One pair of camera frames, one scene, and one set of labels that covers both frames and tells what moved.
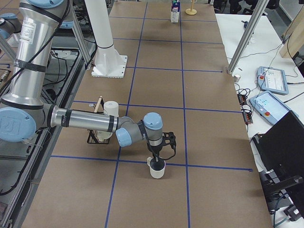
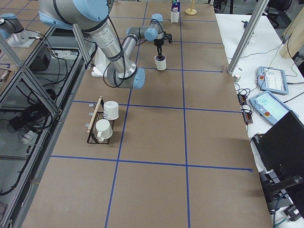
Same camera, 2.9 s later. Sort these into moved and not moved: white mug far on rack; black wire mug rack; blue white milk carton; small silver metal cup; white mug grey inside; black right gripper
Moved: black right gripper; white mug grey inside
Not moved: small silver metal cup; white mug far on rack; blue white milk carton; black wire mug rack
